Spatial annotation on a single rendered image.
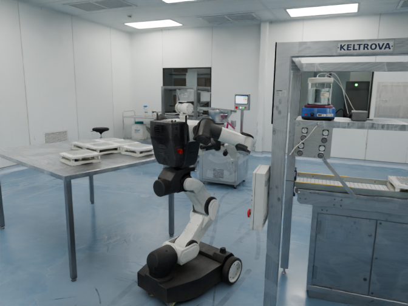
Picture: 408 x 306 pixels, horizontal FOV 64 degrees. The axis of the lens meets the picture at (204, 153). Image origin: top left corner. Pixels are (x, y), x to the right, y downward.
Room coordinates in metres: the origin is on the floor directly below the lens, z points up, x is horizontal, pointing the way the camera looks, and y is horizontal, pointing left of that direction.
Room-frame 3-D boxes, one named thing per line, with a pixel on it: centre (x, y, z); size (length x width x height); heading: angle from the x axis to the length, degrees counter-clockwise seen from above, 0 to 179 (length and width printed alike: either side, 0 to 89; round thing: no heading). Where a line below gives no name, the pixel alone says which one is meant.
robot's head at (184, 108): (2.18, 0.14, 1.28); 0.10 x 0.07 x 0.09; 50
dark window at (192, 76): (8.08, 0.45, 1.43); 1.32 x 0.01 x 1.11; 66
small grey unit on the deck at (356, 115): (2.01, -0.94, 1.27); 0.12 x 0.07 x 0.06; 71
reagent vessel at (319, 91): (2.11, -0.73, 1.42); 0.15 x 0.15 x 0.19
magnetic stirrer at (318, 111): (2.10, -0.73, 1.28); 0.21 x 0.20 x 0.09; 161
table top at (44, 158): (3.05, 1.18, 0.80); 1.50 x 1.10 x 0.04; 50
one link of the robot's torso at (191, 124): (2.14, 0.18, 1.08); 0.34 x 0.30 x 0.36; 50
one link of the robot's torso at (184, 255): (2.17, 0.16, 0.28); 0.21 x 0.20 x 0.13; 140
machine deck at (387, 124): (2.09, -0.92, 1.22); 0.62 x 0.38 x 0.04; 71
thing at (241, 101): (5.00, -0.57, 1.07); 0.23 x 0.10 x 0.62; 66
